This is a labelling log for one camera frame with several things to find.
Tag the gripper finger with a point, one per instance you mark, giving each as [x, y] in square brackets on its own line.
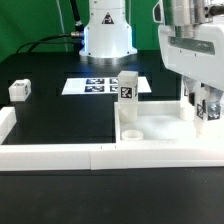
[190, 88]
[213, 103]

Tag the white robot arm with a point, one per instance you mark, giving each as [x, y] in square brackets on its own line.
[191, 39]

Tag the white tag sheet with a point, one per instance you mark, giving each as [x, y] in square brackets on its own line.
[79, 86]

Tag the white U-shaped fence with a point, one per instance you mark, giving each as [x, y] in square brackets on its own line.
[123, 155]

